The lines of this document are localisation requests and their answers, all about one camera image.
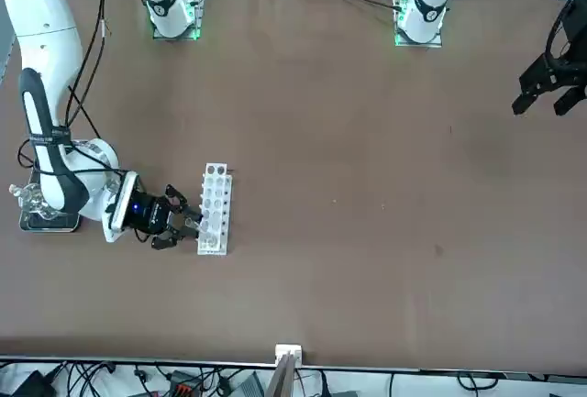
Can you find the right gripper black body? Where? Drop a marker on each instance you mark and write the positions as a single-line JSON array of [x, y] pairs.
[[149, 213]]

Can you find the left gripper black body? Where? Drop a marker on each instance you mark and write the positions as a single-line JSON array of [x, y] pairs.
[[575, 21]]

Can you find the glass test tube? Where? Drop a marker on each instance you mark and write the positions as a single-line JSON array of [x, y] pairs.
[[209, 242]]

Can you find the glass alcohol lamp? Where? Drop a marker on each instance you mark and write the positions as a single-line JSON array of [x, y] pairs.
[[27, 200]]

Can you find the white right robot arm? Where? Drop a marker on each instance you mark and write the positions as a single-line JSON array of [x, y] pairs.
[[41, 48]]

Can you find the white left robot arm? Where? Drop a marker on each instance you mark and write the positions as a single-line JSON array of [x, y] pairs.
[[426, 7]]

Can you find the white test tube rack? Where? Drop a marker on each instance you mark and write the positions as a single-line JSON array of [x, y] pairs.
[[215, 195]]

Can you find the orange black connector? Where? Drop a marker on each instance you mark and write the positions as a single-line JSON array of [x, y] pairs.
[[183, 388]]

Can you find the grey power adapter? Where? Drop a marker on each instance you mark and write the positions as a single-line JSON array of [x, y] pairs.
[[247, 385]]

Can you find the black power adapter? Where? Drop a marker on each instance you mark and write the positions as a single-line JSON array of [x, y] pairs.
[[34, 383]]

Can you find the white post bracket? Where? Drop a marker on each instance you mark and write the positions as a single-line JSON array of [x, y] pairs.
[[282, 350]]

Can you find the aluminium frame post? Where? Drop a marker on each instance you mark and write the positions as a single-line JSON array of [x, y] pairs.
[[282, 378]]

